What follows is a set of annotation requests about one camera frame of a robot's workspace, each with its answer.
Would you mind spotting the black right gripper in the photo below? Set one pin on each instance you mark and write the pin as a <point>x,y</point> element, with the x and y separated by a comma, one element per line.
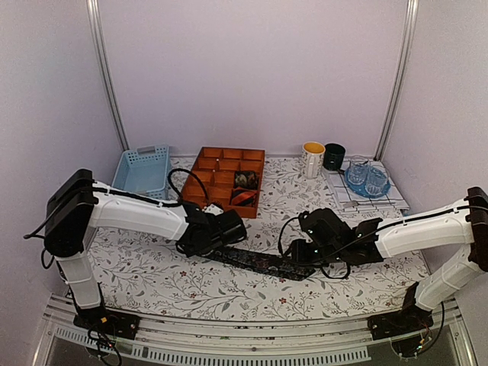
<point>297,248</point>

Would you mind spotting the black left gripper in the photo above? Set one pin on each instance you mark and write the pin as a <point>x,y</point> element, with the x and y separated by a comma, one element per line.
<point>188,247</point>

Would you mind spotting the dark floral necktie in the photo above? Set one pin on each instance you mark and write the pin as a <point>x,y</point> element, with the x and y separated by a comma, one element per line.
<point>261,263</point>

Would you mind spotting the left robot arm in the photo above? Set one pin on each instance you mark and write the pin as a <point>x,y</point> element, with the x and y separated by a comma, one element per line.
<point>83,204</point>

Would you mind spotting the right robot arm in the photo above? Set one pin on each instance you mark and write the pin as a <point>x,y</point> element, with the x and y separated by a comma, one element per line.
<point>463,223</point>

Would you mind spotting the white checked dish towel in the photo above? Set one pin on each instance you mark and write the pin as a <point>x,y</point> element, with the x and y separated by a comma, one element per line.
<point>348,200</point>

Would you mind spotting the rolled orange striped tie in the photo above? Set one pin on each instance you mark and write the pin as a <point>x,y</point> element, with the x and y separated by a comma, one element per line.
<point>243,197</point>

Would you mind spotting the orange wooden divider tray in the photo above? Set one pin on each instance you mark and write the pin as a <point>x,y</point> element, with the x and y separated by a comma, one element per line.
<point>212,177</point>

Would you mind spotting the rolled olive patterned tie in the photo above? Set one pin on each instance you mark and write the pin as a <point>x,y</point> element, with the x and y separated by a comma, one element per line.
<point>246,179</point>

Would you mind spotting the blue glass tray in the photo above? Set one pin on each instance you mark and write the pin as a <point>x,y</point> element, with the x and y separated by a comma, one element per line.
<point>360,190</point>

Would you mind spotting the clear drinking glass left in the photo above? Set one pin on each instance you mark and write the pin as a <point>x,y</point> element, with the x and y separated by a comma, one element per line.
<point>358,170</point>

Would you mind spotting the clear drinking glass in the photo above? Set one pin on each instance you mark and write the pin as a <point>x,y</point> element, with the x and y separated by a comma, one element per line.
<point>358,170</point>
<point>376,179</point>

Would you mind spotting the floral patterned tablecloth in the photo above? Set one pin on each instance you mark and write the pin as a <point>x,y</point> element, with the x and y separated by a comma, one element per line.
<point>145,273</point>

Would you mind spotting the clear drinking glass right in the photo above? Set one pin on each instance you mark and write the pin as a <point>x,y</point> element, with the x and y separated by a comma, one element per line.
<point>376,179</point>

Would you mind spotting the light blue plastic basket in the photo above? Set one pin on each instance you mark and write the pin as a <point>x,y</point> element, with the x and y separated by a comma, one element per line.
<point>144,171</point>

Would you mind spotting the dark green mug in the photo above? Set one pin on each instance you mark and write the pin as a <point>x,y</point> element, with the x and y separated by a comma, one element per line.
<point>333,157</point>

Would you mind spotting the white mug yellow inside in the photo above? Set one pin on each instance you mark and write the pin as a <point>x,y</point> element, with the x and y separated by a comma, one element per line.
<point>312,156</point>

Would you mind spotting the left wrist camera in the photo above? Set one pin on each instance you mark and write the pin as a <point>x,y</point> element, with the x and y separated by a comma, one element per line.
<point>214,209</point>

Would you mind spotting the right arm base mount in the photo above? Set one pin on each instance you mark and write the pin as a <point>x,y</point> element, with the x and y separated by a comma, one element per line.
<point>409,318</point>

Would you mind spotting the aluminium front rail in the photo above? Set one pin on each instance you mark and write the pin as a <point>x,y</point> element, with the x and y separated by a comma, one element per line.
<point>162,340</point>

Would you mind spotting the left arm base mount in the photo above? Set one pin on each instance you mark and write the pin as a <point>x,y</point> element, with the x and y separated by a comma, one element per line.
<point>111,322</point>

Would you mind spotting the left aluminium frame post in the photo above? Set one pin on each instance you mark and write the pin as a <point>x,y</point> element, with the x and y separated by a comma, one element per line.
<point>94,19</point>

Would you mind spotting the aluminium frame post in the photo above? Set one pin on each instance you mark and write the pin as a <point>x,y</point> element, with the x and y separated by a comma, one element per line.
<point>412,8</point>
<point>94,19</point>

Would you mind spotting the right aluminium frame post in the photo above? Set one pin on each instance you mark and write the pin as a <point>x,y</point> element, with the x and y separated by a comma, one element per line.
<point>412,8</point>

